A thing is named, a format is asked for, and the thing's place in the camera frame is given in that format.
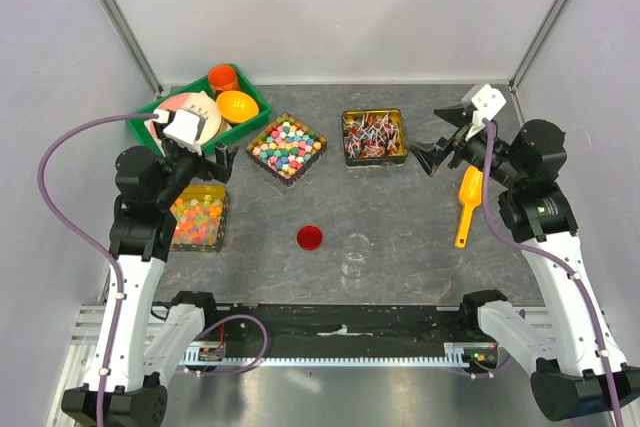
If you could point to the orange plastic cup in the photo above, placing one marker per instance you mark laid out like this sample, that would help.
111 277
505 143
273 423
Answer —
223 78

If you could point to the orange plastic bowl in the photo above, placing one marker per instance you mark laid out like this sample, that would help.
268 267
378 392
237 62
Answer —
237 107

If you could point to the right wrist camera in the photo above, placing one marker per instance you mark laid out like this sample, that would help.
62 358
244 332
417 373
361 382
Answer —
481 104

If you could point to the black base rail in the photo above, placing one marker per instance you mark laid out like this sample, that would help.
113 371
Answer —
376 332

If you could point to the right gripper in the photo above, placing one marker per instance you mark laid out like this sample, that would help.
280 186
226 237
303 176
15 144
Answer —
430 155

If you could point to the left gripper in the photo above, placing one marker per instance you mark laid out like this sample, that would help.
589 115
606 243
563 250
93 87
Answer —
206 168

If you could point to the tin of lollipops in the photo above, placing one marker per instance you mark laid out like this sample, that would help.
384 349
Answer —
373 138

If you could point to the green plastic tray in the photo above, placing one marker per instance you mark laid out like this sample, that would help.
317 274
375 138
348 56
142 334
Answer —
143 126

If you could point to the tin of bright star candies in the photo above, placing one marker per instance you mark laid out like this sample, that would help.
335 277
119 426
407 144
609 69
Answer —
201 214

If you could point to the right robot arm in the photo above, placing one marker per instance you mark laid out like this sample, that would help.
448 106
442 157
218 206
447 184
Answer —
580 370

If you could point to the pink white plate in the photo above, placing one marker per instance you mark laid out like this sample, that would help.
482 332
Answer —
205 106

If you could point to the yellow plastic scoop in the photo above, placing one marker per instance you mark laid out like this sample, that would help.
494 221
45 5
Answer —
470 197

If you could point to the red round lid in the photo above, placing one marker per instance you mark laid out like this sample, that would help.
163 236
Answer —
309 237

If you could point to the grey cable duct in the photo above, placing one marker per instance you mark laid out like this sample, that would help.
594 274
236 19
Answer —
447 355

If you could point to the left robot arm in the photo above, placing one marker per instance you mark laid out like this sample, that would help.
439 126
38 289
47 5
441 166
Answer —
127 380

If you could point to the tin of pastel star candies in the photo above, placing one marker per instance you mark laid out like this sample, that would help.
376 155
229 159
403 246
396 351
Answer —
287 149

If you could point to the clear glass jar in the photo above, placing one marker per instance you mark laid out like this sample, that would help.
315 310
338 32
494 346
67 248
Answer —
356 250

